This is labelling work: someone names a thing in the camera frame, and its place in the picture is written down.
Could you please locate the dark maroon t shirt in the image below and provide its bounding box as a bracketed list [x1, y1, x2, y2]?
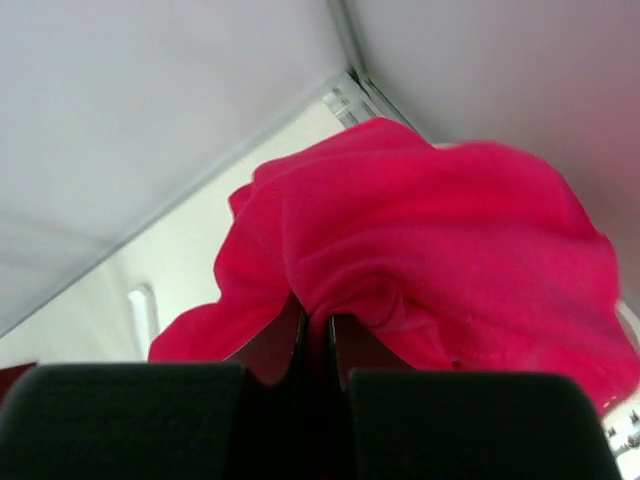
[0, 362, 38, 391]

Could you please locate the silver clothes rack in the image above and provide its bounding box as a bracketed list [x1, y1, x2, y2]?
[127, 284, 159, 344]

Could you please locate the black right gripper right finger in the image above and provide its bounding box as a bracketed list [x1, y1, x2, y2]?
[327, 316, 620, 479]

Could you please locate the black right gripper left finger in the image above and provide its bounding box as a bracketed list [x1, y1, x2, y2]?
[1, 302, 316, 479]

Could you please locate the magenta pink t shirt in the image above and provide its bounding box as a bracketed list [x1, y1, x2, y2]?
[149, 118, 639, 413]

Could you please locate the white perforated plastic basket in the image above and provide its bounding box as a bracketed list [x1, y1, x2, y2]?
[413, 143, 639, 425]

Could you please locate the aluminium corner frame post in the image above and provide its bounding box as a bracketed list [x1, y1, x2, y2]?
[326, 0, 428, 138]

